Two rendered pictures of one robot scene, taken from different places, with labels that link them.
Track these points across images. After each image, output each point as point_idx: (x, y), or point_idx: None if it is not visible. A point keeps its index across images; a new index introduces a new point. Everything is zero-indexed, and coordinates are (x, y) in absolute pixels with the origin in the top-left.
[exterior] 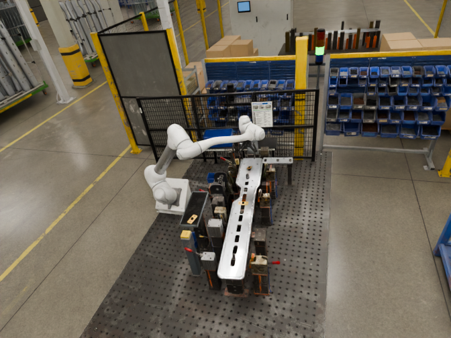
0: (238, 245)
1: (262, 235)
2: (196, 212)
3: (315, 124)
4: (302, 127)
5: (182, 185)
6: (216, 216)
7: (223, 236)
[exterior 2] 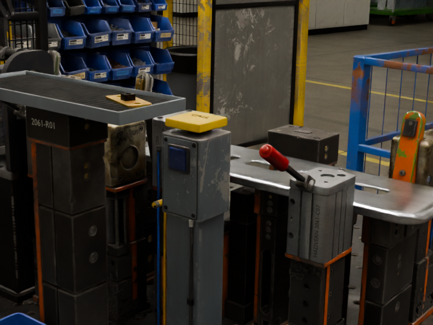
0: (301, 169)
1: (312, 131)
2: (99, 94)
3: (42, 6)
4: (12, 17)
5: None
6: (119, 148)
7: (133, 269)
